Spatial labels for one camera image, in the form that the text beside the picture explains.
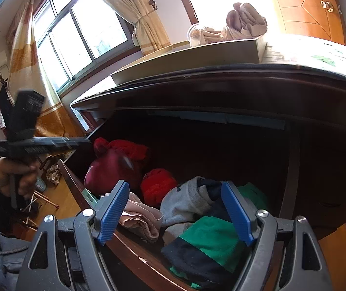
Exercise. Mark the coat rack with clothes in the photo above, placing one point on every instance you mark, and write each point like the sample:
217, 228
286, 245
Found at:
2, 109

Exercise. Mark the curtain tieback wall hook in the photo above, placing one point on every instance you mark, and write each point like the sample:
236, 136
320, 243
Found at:
153, 4

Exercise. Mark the wooden drawer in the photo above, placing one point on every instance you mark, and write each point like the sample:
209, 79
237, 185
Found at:
191, 145

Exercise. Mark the person's left hand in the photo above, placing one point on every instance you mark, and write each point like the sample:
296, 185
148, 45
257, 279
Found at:
25, 182

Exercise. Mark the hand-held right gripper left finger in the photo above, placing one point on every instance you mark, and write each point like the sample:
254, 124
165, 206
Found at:
112, 212

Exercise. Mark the person's grey clothing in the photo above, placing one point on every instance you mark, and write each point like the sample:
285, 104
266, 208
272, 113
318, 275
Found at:
6, 257

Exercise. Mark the pink underwear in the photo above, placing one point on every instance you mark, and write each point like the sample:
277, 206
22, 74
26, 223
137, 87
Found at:
142, 221

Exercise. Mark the green navy striped underwear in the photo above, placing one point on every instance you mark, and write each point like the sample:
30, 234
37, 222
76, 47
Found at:
209, 242

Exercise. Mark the sliding glass window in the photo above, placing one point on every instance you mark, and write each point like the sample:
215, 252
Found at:
78, 33

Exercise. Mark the beige underwear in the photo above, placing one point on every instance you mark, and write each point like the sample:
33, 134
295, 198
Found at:
245, 21

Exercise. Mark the shallow cardboard tray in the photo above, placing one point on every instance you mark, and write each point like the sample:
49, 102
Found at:
191, 59

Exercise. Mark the orange wooden door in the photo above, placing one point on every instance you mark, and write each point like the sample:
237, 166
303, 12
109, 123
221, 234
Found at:
306, 15

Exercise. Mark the long yellow striped curtain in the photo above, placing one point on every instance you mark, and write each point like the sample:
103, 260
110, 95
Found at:
30, 66

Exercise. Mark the green cloud print tablecloth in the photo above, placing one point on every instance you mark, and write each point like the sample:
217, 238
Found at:
318, 56

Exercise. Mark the cream underwear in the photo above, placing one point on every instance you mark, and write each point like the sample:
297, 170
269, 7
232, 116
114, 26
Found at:
203, 35

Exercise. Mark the brass door knob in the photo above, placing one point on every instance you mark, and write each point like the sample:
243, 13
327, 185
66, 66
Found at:
326, 6

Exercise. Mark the dark red underwear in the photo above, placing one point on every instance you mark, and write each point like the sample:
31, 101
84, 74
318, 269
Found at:
109, 171

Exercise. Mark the tied yellow striped curtain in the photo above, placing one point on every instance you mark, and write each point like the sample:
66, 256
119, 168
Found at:
124, 3

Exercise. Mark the teal box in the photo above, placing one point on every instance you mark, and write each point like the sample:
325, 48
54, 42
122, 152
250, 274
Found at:
89, 196

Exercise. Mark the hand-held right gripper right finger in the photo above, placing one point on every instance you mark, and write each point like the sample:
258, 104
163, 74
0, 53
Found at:
236, 212

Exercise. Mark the grey underwear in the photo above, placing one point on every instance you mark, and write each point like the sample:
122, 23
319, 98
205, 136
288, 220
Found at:
185, 203

